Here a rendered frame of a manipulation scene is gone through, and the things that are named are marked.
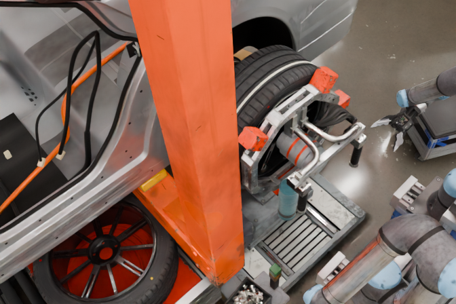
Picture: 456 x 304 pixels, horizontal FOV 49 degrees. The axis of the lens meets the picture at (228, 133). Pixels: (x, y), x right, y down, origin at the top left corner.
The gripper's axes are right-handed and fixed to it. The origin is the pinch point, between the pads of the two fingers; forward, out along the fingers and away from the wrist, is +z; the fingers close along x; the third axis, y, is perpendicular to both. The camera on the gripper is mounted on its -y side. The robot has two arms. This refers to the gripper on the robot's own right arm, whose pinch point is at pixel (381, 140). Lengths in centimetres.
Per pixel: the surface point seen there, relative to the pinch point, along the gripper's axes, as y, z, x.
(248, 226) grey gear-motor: -29, 70, -9
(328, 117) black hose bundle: 15.9, 14.5, -26.7
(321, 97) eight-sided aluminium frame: 14.6, 10.7, -34.6
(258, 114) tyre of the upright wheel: 23, 36, -48
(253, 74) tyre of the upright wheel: 18, 26, -61
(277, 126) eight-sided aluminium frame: 25, 34, -40
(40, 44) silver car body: -31, 81, -143
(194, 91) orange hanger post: 102, 56, -67
